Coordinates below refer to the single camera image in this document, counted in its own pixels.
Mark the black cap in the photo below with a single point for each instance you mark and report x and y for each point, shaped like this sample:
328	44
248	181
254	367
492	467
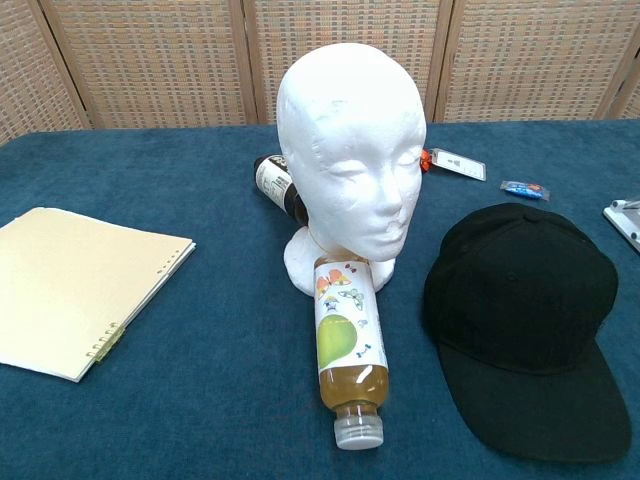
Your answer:
520	300

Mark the white foam mannequin head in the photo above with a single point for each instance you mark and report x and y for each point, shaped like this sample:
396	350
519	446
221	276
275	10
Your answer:
350	150

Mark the dark label drink bottle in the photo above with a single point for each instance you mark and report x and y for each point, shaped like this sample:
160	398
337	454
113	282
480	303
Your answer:
275	182

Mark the butterfly label tea bottle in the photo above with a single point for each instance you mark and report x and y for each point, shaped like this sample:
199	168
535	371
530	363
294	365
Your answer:
345	320

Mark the blue table cloth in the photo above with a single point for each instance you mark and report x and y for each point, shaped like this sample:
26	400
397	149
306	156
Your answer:
210	250

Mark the blue candy wrapper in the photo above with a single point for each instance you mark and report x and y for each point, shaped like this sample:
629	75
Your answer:
522	189

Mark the yellow-green notebook clip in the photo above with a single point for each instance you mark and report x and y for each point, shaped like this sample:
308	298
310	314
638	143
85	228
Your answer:
111	345

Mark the woven folding screen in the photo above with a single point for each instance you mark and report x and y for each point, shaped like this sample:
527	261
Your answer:
165	60

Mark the cream spiral notebook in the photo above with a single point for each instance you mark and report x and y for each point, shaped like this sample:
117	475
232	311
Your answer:
75	280

